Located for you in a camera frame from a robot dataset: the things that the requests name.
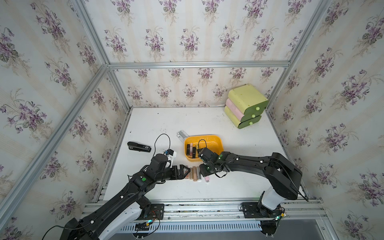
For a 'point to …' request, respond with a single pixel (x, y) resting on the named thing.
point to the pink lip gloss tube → (191, 149)
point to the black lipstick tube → (188, 151)
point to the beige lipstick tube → (191, 173)
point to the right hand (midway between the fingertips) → (204, 171)
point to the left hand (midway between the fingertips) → (186, 173)
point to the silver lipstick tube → (198, 173)
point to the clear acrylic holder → (182, 135)
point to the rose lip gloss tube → (187, 176)
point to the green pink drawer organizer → (244, 105)
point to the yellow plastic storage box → (213, 142)
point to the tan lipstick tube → (194, 173)
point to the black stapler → (138, 147)
